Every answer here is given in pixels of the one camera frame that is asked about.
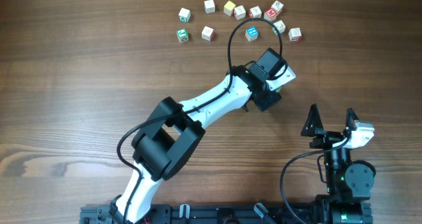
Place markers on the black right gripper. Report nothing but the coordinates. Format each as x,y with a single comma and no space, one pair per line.
331,138

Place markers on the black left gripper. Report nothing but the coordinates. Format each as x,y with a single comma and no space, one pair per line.
268,101

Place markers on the green letter I block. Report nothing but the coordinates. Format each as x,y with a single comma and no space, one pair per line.
280,27

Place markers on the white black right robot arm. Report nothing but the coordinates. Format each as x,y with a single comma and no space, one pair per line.
348,182

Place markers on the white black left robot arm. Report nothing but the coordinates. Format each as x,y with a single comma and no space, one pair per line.
165,142

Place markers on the blue top wooden block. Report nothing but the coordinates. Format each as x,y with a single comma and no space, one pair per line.
251,34

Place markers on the red letter Y block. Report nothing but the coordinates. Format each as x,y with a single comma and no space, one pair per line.
295,34

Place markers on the red top M block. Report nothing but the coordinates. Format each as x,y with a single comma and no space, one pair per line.
270,14

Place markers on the red letter M block left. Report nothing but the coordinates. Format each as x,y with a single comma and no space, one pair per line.
207,33

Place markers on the red edge picture block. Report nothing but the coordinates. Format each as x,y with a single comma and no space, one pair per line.
255,12

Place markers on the red side picture block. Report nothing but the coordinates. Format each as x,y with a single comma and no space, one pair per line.
239,12

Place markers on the red number block far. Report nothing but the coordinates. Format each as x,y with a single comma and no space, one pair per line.
277,6

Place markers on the yellow top wooden block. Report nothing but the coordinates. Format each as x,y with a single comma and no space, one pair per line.
229,8

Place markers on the green ball picture block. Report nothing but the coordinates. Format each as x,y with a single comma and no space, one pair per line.
182,35

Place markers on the plain wooden block left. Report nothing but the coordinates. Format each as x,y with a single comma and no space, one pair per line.
209,6

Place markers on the green letter A block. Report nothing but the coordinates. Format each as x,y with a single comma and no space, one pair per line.
184,15

